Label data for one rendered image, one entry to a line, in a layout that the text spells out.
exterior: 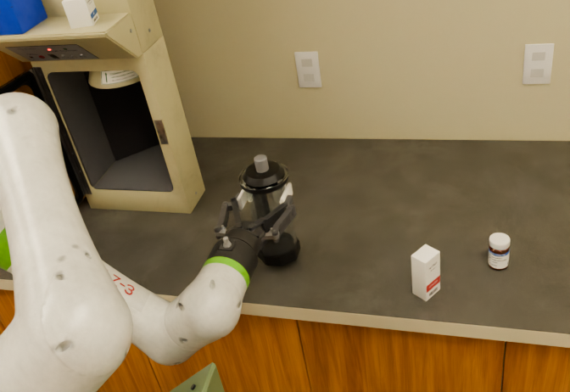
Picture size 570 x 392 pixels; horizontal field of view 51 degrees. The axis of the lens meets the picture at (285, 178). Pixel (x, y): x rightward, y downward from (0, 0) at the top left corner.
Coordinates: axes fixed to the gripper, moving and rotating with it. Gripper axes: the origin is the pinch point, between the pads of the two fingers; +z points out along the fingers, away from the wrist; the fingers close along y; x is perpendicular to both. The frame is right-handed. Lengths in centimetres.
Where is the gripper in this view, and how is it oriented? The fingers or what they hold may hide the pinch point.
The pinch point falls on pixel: (266, 193)
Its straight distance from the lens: 132.9
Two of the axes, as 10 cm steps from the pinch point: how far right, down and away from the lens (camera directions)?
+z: 2.6, -5.6, 7.8
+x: 1.5, 8.3, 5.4
